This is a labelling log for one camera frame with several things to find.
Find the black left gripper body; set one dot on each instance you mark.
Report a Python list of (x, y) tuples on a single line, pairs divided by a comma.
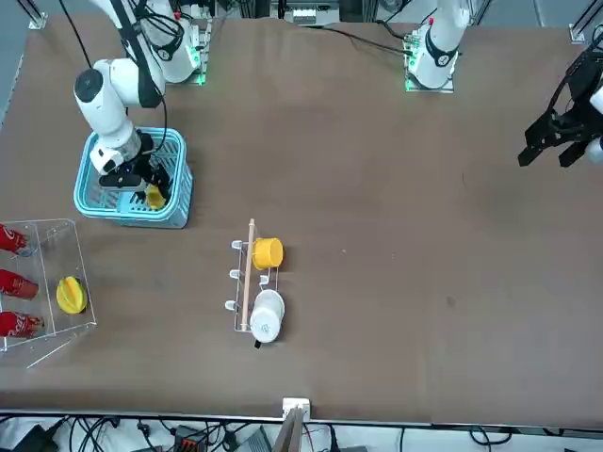
[(577, 122)]

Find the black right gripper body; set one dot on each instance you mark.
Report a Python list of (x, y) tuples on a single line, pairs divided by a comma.
[(148, 157)]

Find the yellow lemon fruit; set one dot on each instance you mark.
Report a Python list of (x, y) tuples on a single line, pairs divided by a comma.
[(155, 200)]

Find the red drink bottle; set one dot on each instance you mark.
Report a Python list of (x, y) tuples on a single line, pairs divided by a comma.
[(11, 239), (19, 325), (16, 284)]

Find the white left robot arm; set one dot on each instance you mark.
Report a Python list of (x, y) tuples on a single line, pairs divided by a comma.
[(438, 42)]

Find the blue plastic basket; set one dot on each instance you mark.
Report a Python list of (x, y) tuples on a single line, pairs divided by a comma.
[(179, 207)]

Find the clear acrylic rack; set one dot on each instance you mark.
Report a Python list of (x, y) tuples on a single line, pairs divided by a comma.
[(61, 235)]

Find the yellow cup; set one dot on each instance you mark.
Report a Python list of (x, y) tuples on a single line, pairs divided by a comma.
[(267, 253)]

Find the yellow starfruit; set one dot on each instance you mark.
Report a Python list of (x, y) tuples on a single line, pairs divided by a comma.
[(71, 295)]

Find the white cup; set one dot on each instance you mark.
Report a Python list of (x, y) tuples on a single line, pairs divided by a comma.
[(266, 318)]

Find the white power strip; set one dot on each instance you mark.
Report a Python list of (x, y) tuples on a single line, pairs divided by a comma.
[(311, 18)]

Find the black red power strip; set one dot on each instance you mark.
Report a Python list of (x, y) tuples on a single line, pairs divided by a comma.
[(188, 442)]

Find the dark grey power adapter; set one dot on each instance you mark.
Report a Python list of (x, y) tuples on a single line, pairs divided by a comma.
[(256, 440)]

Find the black power adapter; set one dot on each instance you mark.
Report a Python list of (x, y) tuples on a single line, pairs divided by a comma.
[(35, 440)]

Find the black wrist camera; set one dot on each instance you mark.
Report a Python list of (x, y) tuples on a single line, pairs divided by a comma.
[(120, 181)]

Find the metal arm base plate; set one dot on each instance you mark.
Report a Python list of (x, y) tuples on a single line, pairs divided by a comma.
[(445, 88), (203, 35)]

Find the white camera pole bracket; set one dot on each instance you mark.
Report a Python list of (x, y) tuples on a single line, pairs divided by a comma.
[(289, 404)]

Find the aluminium camera pole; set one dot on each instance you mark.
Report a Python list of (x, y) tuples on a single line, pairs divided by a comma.
[(289, 433)]

